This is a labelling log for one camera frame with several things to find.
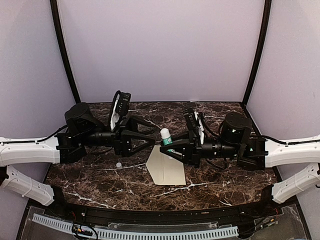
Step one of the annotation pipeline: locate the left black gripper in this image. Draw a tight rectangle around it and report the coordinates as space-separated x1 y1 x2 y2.
79 114 158 158

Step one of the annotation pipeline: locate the white glue stick cap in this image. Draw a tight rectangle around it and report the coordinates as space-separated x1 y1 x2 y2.
116 162 123 170

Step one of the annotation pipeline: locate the cream envelope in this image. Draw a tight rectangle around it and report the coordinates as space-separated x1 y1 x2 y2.
146 145 186 186

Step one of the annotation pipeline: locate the left black frame post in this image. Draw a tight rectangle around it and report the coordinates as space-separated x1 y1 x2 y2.
49 0 81 104

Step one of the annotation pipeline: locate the right black frame post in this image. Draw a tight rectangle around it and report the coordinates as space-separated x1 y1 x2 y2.
241 0 272 106

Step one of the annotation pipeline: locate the black frame post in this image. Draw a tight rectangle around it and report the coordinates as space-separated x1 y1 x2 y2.
49 0 81 104
241 0 272 106

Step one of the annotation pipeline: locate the white slotted cable duct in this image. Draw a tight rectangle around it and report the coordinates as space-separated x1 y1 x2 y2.
32 213 239 240

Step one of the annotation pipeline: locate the black front rail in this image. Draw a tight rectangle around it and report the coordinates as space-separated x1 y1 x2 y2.
45 202 283 226

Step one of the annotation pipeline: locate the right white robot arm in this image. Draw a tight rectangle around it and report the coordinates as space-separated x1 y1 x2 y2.
159 108 320 217

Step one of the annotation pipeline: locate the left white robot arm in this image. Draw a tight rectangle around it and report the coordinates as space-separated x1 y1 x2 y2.
0 102 156 218

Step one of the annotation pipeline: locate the green white glue stick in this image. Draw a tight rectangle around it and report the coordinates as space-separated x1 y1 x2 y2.
160 128 173 147

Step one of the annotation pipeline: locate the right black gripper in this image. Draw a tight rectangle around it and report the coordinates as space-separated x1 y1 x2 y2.
160 129 240 168

